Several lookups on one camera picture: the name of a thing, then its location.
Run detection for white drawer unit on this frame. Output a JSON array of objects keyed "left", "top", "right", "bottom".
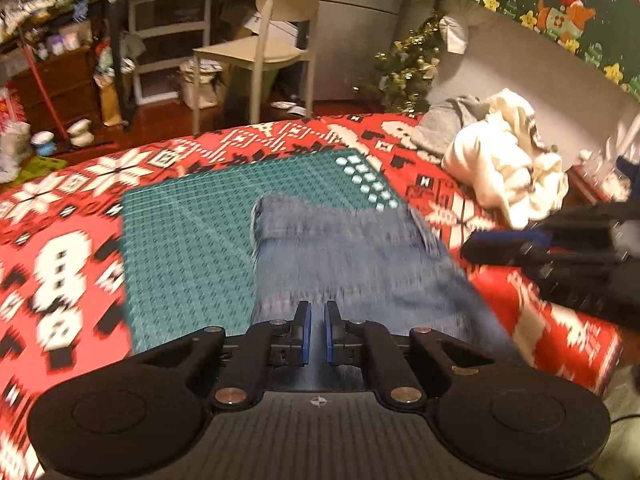
[{"left": 127, "top": 0, "right": 213, "bottom": 106}]

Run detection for green cutting mat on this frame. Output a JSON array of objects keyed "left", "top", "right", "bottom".
[{"left": 120, "top": 147, "right": 406, "bottom": 356}]

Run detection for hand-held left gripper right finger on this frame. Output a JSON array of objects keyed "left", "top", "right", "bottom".
[{"left": 324, "top": 300, "right": 506, "bottom": 408}]

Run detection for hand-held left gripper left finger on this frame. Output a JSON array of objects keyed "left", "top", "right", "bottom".
[{"left": 135, "top": 300, "right": 313, "bottom": 411}]

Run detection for grey refrigerator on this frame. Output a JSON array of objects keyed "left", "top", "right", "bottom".
[{"left": 310, "top": 0, "right": 421, "bottom": 103}]

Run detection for brown wooden drawer cabinet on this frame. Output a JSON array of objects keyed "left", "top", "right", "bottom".
[{"left": 10, "top": 47, "right": 103, "bottom": 131}]

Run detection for red patterned blanket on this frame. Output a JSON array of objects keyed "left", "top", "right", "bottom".
[{"left": 0, "top": 112, "right": 626, "bottom": 480}]

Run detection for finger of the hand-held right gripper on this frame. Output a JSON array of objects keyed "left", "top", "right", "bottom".
[
  {"left": 520, "top": 205, "right": 627, "bottom": 239},
  {"left": 459, "top": 231, "right": 622, "bottom": 282}
]

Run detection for grey crumpled garment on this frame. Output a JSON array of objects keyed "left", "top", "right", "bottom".
[{"left": 414, "top": 95, "right": 493, "bottom": 157}]

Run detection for red-handled broom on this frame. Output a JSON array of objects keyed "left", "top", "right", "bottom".
[{"left": 20, "top": 35, "right": 71, "bottom": 143}]

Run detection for blue white ceramic pot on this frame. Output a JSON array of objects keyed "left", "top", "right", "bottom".
[{"left": 31, "top": 131, "right": 57, "bottom": 157}]

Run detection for green plastic stencil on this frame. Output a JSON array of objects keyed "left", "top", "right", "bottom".
[{"left": 20, "top": 156, "right": 68, "bottom": 181}]

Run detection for small Christmas tree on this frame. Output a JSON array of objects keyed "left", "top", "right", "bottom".
[{"left": 352, "top": 15, "right": 446, "bottom": 113}]

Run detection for white plastic bag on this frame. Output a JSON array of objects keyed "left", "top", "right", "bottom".
[{"left": 0, "top": 87, "right": 31, "bottom": 183}]

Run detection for cream knit sweater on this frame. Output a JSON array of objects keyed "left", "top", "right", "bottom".
[{"left": 442, "top": 89, "right": 570, "bottom": 228}]

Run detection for wooden nightstand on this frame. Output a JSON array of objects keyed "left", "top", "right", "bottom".
[{"left": 565, "top": 165, "right": 640, "bottom": 206}]

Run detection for beige plastic chair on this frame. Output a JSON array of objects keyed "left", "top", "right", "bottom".
[{"left": 192, "top": 0, "right": 333, "bottom": 133}]

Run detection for white hanging cloth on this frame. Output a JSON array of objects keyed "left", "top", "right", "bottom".
[{"left": 440, "top": 15, "right": 471, "bottom": 53}]

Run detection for light blue denim jeans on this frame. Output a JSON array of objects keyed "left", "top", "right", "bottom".
[{"left": 249, "top": 192, "right": 526, "bottom": 396}]

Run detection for brown paper bag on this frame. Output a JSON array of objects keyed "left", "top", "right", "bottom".
[{"left": 95, "top": 72, "right": 126, "bottom": 128}]

